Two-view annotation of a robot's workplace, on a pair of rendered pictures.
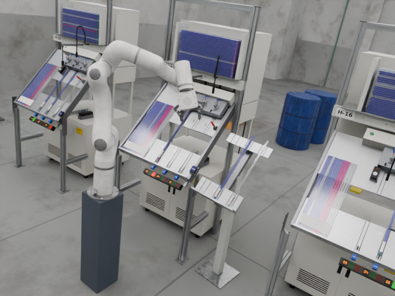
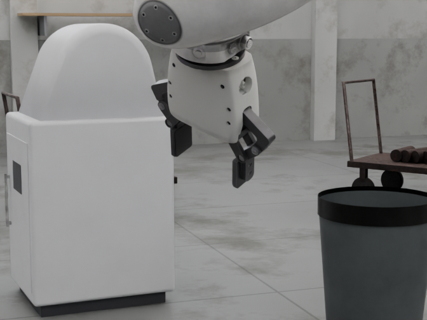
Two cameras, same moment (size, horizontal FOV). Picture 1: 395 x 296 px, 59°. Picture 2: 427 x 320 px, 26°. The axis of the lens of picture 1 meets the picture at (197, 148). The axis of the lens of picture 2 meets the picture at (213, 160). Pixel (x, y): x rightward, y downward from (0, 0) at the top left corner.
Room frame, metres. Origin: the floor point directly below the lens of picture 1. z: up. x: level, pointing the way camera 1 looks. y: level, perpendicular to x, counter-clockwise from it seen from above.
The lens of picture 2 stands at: (2.66, 0.70, 1.44)
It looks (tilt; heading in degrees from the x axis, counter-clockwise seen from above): 8 degrees down; 217
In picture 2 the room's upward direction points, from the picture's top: straight up
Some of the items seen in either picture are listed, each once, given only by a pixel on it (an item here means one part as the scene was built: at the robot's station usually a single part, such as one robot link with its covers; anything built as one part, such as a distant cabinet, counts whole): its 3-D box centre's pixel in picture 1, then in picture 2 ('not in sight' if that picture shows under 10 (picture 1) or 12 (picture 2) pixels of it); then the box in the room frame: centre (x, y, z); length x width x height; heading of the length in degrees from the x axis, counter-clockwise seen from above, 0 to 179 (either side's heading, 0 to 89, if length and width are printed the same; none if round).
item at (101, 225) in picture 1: (100, 238); not in sight; (1.89, 0.54, 0.35); 0.18 x 0.18 x 0.70; 56
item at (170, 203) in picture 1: (191, 183); not in sight; (2.93, 0.00, 0.31); 0.70 x 0.65 x 0.62; 59
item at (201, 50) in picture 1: (210, 53); not in sight; (2.79, 0.01, 1.52); 0.51 x 0.13 x 0.27; 59
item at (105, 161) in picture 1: (106, 145); not in sight; (1.92, 0.54, 1.00); 0.19 x 0.12 x 0.24; 2
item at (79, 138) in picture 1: (76, 110); not in sight; (3.51, 1.33, 0.66); 1.01 x 0.73 x 1.31; 149
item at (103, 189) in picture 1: (103, 179); not in sight; (1.89, 0.54, 0.79); 0.19 x 0.19 x 0.18
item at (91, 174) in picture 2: not in sight; (86, 162); (-0.82, -2.74, 0.73); 0.81 x 0.67 x 1.46; 146
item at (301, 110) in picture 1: (306, 117); not in sight; (5.60, -1.69, 0.41); 1.12 x 0.68 x 0.82; 152
